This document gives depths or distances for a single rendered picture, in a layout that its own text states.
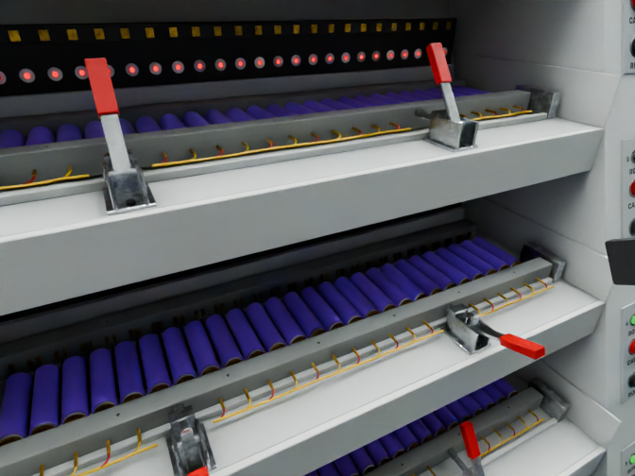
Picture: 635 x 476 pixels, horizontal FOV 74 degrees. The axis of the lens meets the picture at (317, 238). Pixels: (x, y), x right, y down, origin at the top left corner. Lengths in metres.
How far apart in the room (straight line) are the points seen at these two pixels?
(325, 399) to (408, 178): 0.19
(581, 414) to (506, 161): 0.36
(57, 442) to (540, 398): 0.53
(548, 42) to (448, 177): 0.24
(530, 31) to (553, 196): 0.19
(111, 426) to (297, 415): 0.14
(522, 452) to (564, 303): 0.19
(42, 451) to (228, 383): 0.13
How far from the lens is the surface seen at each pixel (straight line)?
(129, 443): 0.37
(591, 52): 0.53
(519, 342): 0.40
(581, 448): 0.64
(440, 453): 0.55
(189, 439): 0.33
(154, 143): 0.33
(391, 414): 0.39
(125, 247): 0.28
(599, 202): 0.54
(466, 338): 0.43
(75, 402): 0.39
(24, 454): 0.37
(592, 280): 0.56
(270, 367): 0.36
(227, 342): 0.40
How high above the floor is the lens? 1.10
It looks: 12 degrees down
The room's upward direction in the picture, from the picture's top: 9 degrees counter-clockwise
